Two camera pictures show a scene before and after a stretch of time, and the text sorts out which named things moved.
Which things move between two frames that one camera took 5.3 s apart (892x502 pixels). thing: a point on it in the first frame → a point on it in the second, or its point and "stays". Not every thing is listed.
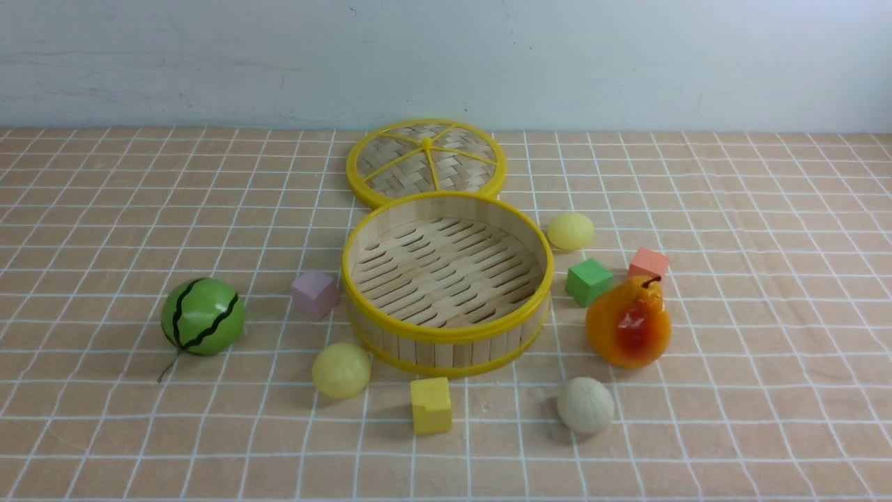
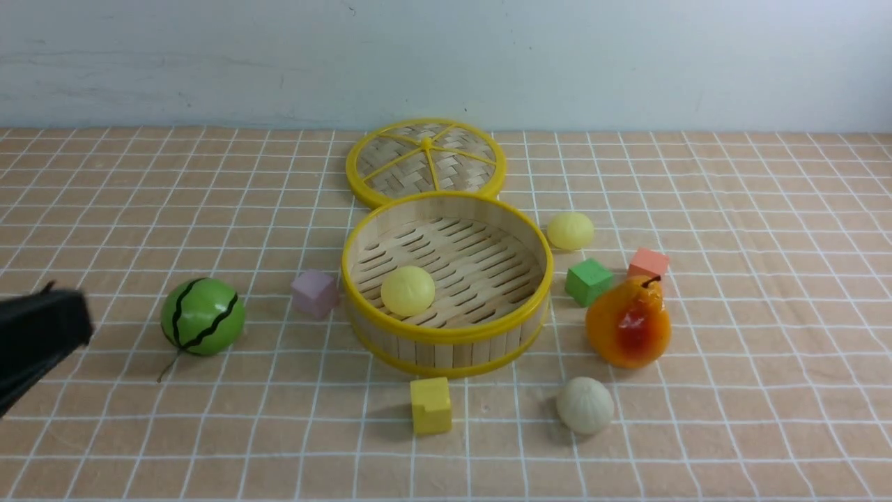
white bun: [585, 406] stays
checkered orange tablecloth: [718, 327] stays
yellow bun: [570, 231] stays
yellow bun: [341, 369] → [408, 291]
